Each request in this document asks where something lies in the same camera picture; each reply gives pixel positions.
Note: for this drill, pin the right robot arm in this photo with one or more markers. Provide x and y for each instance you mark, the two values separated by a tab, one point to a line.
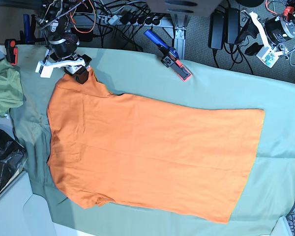
54	21

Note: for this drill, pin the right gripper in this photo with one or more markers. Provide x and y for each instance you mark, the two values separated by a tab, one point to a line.
74	63

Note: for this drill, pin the green table cloth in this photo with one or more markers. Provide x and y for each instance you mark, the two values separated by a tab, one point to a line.
269	192

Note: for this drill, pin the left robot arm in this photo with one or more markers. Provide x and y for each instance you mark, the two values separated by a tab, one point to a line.
288	16

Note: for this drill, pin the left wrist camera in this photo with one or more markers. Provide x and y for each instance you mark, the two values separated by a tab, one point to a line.
268	56

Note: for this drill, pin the black power brick left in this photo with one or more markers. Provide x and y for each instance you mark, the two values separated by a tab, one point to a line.
85	37

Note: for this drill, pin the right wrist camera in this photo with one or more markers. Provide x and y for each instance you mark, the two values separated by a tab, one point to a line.
45	70

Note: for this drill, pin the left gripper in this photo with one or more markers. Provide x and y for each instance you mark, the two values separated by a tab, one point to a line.
271	32

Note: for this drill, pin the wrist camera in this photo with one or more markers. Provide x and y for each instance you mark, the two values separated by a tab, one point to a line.
268	56
45	70

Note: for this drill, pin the black plastic bag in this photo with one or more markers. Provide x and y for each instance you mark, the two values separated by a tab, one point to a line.
11	157

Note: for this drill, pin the aluminium frame post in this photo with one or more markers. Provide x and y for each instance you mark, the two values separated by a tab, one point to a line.
178	32

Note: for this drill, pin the white power strip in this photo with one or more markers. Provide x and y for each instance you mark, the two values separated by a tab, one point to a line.
150	20

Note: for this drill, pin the olive green shirt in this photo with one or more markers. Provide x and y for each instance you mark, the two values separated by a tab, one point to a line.
11	92

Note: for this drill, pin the orange T-shirt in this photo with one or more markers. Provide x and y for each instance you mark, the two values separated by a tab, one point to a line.
140	152

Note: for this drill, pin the blue clamp at table edge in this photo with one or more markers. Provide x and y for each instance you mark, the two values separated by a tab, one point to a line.
170	57

